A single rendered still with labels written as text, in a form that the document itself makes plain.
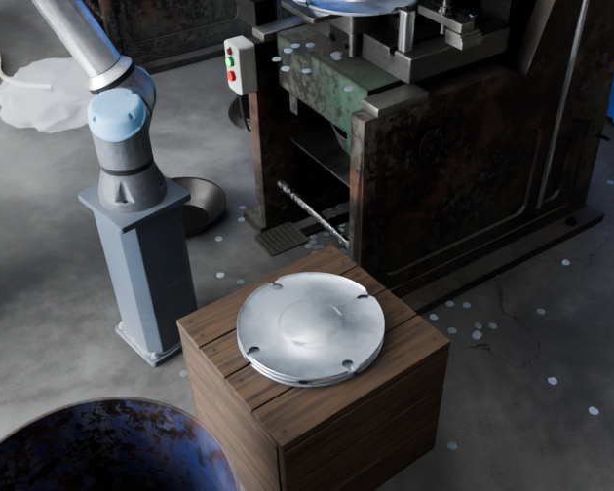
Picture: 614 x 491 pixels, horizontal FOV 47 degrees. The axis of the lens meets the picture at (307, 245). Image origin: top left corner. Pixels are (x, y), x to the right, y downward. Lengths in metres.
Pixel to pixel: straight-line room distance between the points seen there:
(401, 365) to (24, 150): 1.87
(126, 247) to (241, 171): 0.95
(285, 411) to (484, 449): 0.58
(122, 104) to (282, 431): 0.74
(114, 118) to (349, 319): 0.62
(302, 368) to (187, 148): 1.49
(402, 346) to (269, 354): 0.26
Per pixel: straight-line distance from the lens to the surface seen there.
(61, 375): 1.92
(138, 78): 1.66
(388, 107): 1.55
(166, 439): 1.24
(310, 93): 1.82
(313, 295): 1.47
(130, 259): 1.67
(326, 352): 1.36
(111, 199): 1.61
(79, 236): 2.34
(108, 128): 1.52
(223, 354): 1.40
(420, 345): 1.41
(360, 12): 1.64
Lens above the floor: 1.38
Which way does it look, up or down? 39 degrees down
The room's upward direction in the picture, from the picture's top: 2 degrees counter-clockwise
